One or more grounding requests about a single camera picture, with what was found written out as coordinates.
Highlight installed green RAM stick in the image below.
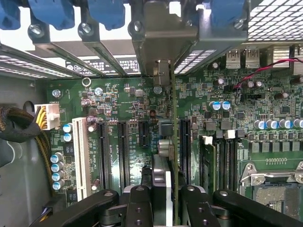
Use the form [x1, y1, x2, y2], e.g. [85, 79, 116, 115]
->
[199, 135, 217, 193]

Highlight black RAM slot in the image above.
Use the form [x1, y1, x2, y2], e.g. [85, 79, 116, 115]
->
[215, 132, 226, 192]
[225, 129, 239, 192]

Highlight long black expansion slot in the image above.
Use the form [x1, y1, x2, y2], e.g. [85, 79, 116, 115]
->
[117, 120, 130, 193]
[179, 118, 192, 186]
[96, 120, 110, 191]

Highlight short black expansion slot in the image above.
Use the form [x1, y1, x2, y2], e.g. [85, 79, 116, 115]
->
[138, 120, 150, 149]

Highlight CPU socket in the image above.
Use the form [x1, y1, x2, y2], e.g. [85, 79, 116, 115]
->
[239, 162, 303, 222]

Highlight white PCI expansion slot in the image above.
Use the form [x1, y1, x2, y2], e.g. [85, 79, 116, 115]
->
[71, 116, 92, 201]

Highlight green motherboard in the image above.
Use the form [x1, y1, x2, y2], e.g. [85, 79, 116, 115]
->
[46, 55, 303, 213]

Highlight open grey PC case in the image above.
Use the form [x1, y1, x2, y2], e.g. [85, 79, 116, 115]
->
[0, 0, 303, 227]

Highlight silver USB port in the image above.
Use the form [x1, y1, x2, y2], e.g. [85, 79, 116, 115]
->
[225, 49, 242, 69]
[245, 48, 261, 69]

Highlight metal expansion slot cover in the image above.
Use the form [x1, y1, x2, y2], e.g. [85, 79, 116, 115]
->
[77, 21, 130, 77]
[27, 22, 107, 79]

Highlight blue slot retention clip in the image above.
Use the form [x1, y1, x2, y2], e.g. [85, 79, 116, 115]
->
[87, 0, 125, 31]
[27, 0, 75, 31]
[210, 0, 245, 26]
[0, 0, 21, 30]

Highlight black braided power cable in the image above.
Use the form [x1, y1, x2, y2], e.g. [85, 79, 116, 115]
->
[0, 103, 62, 197]

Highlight red and black wire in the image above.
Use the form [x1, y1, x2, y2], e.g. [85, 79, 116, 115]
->
[233, 58, 303, 90]

